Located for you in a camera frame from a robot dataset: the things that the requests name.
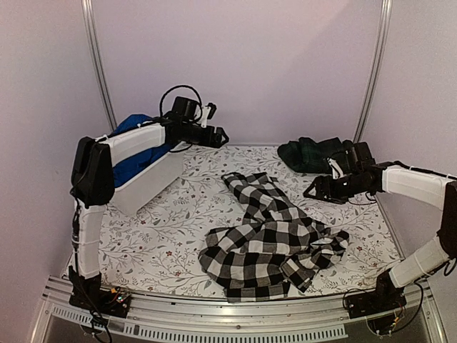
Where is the floral patterned table mat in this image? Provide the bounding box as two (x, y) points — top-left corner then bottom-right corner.
(67, 144), (406, 299)

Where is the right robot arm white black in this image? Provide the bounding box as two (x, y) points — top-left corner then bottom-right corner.
(304, 142), (456, 312)

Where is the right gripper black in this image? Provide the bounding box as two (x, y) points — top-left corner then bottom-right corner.
(304, 171), (370, 204)

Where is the blue garment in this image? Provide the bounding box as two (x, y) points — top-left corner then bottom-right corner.
(111, 114), (173, 188)

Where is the right aluminium frame post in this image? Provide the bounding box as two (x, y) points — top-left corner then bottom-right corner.
(353, 0), (393, 142)

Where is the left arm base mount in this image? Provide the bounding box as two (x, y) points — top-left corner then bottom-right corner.
(69, 282), (131, 318)

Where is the white plastic laundry bin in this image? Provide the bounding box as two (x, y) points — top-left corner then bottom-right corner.
(106, 142), (185, 215)

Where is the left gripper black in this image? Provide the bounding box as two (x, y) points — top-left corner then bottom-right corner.
(184, 123), (231, 149)

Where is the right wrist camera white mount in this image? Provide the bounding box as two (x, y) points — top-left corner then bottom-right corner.
(327, 157), (345, 179)

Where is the front aluminium rail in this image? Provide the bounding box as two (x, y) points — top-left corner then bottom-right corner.
(31, 277), (448, 342)

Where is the green plaid pleated skirt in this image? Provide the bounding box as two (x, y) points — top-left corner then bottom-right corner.
(277, 137), (353, 174)

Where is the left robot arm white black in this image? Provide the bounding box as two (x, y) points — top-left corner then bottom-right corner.
(71, 96), (229, 280)

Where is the black camera cable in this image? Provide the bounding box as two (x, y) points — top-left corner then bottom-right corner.
(159, 84), (203, 119)

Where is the black white checkered shirt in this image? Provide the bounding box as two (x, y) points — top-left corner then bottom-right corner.
(199, 172), (350, 303)

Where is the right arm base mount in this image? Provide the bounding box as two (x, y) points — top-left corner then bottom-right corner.
(342, 289), (406, 336)

